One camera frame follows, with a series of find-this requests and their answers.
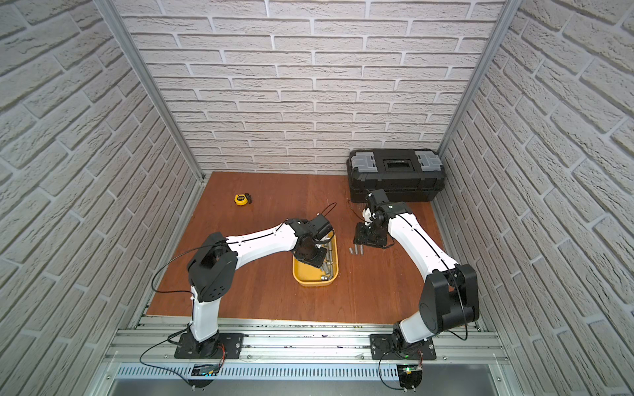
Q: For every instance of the aluminium frame post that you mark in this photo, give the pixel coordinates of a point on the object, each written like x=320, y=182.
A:
x=493, y=44
x=117, y=26

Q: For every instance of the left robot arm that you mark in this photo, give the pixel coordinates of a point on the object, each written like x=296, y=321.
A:
x=211, y=271

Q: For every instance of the black plastic toolbox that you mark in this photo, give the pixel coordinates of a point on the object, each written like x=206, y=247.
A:
x=409, y=175

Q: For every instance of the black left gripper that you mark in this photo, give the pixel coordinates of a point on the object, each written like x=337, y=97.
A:
x=311, y=252

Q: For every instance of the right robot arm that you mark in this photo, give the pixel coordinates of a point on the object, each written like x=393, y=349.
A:
x=449, y=298

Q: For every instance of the yellow plastic storage box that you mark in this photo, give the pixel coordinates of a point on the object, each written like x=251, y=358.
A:
x=309, y=276

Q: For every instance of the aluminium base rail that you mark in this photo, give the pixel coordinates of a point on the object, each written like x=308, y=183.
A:
x=288, y=350

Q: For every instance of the aluminium frame post right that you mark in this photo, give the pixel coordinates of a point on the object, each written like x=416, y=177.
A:
x=493, y=44

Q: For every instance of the aluminium frame post left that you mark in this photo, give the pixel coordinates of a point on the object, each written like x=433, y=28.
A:
x=117, y=26

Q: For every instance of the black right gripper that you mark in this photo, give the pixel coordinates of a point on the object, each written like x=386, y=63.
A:
x=361, y=237

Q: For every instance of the yellow tape measure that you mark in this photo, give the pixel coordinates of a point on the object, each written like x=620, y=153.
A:
x=242, y=199

